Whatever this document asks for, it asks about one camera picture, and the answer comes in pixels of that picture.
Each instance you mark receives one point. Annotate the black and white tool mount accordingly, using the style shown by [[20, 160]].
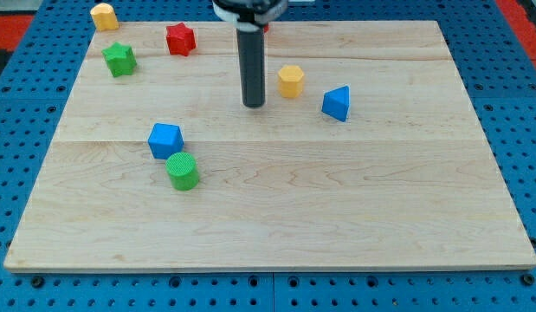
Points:
[[249, 15]]

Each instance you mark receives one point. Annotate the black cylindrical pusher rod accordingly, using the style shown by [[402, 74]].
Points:
[[251, 65]]

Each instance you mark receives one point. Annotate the yellow hexagon block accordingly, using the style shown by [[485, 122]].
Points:
[[290, 81]]

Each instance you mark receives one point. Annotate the red star block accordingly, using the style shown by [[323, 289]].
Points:
[[180, 39]]

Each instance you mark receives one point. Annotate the blue triangular prism block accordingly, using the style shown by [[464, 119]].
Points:
[[336, 103]]

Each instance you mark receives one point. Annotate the blue cube block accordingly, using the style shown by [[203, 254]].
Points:
[[165, 140]]

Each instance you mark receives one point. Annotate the green star block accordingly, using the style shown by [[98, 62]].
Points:
[[120, 59]]

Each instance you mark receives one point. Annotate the green cylinder block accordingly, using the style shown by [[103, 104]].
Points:
[[182, 171]]

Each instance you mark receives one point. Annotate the yellow rounded block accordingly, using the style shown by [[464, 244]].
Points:
[[104, 17]]

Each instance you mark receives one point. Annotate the light wooden board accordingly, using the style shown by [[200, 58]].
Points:
[[407, 183]]

